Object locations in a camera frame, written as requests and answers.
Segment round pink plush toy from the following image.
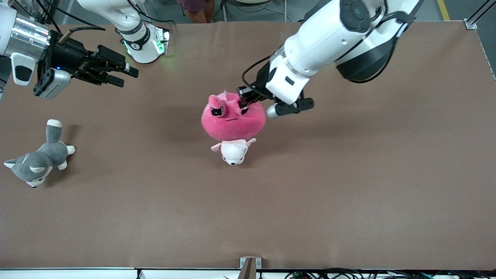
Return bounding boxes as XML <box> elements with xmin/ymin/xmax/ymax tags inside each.
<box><xmin>201</xmin><ymin>91</ymin><xmax>267</xmax><ymax>141</ymax></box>

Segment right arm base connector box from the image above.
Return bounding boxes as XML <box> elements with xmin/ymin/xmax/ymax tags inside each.
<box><xmin>152</xmin><ymin>26</ymin><xmax>171</xmax><ymax>55</ymax></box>

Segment grey husky plush toy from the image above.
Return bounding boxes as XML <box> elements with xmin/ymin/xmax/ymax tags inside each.
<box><xmin>3</xmin><ymin>119</ymin><xmax>76</xmax><ymax>188</ymax></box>

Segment white and pink plush puppy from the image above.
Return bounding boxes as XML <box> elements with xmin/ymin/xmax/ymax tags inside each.
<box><xmin>211</xmin><ymin>138</ymin><xmax>257</xmax><ymax>166</ymax></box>

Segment white chair base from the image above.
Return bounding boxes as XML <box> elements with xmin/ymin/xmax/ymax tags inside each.
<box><xmin>220</xmin><ymin>0</ymin><xmax>288</xmax><ymax>22</ymax></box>

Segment person standing behind table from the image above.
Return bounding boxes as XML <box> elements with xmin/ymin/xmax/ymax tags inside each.
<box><xmin>177</xmin><ymin>0</ymin><xmax>215</xmax><ymax>24</ymax></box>

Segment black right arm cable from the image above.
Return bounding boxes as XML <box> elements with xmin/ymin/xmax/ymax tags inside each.
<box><xmin>8</xmin><ymin>0</ymin><xmax>106</xmax><ymax>35</ymax></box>

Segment metal table edge bracket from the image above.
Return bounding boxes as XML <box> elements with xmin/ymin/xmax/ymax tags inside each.
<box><xmin>237</xmin><ymin>257</ymin><xmax>262</xmax><ymax>279</ymax></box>

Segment black cable bundle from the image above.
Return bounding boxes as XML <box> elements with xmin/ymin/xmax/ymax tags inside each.
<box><xmin>285</xmin><ymin>268</ymin><xmax>496</xmax><ymax>279</ymax></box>

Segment aluminium frame post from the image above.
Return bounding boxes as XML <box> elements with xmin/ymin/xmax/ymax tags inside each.
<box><xmin>464</xmin><ymin>0</ymin><xmax>496</xmax><ymax>30</ymax></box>

